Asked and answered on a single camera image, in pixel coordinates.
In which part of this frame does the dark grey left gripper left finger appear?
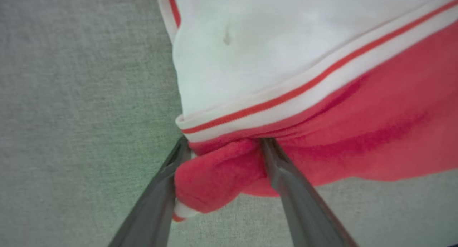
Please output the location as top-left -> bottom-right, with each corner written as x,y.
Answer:
108,138 -> 192,247

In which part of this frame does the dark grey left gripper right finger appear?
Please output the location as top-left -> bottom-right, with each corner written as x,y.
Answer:
259,139 -> 358,247

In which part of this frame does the red and white garment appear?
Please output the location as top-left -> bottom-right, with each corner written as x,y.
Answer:
155,0 -> 458,222

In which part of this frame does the grey fabric sofa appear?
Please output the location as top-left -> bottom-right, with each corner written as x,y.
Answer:
0,0 -> 458,247

